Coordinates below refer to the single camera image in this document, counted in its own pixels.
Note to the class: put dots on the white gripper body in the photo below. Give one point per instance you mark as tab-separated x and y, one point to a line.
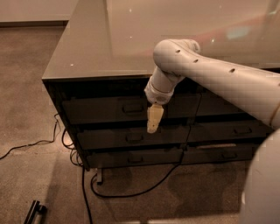
157	95

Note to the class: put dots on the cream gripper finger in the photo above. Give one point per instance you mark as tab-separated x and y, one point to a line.
154	115

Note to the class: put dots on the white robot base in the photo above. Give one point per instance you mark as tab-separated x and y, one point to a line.
260	199

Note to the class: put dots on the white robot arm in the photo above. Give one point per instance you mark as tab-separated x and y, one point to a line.
255	91

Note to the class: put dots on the grey drawer cabinet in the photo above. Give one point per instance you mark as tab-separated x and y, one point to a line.
107	48

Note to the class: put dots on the black metal bar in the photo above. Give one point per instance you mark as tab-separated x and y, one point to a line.
36	213

